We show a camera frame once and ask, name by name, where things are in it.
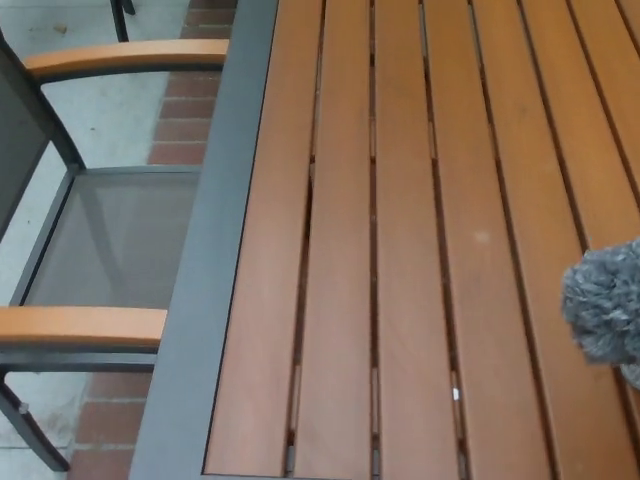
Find dark metal chair leg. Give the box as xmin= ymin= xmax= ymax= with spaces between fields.
xmin=109 ymin=0 xmax=139 ymax=43

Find square slatted wood patio table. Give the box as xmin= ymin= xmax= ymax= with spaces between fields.
xmin=127 ymin=0 xmax=640 ymax=480

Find grey fluffy microfibre duster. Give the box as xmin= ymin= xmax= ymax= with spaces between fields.
xmin=560 ymin=237 xmax=640 ymax=391

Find mesh patio chair wood armrests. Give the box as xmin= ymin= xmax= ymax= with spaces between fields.
xmin=0 ymin=24 xmax=231 ymax=474

